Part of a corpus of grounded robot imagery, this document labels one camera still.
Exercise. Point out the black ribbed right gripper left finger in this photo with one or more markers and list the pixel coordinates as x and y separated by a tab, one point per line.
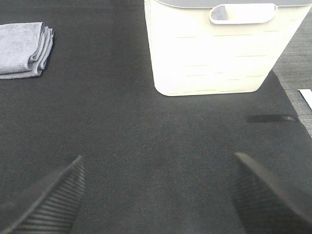
50	206

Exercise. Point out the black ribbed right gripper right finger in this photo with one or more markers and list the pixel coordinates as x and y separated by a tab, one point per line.
267	204

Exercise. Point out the grey-blue towel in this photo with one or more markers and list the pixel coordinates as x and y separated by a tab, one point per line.
24	49

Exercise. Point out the black tape strip on mat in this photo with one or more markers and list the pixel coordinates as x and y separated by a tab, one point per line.
271	118

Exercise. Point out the cream plastic storage bin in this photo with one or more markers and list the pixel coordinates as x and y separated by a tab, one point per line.
192	54

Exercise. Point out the grey towel inside cream bin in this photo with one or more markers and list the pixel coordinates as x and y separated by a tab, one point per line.
219	13

